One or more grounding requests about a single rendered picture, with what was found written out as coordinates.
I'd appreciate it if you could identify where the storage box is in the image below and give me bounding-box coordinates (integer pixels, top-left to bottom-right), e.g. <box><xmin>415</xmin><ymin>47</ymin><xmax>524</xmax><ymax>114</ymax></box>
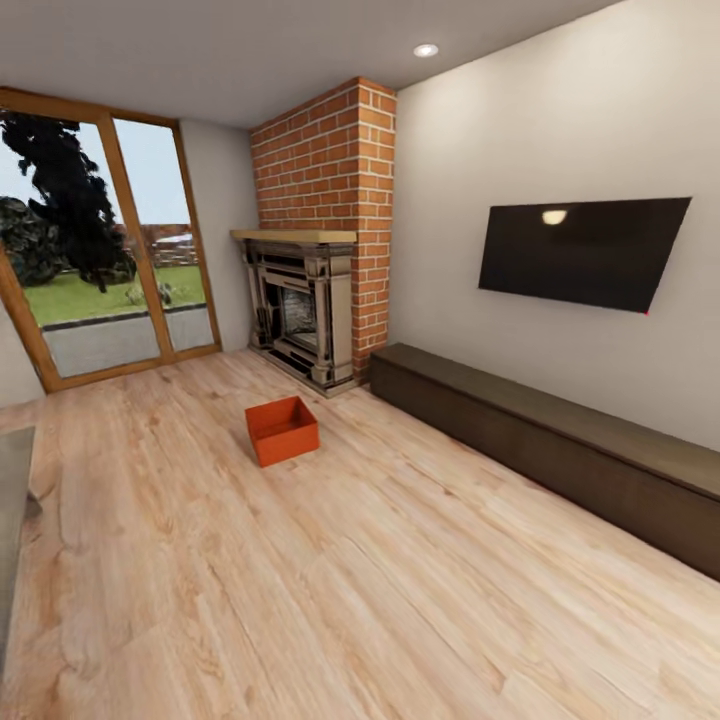
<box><xmin>245</xmin><ymin>396</ymin><xmax>320</xmax><ymax>468</ymax></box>

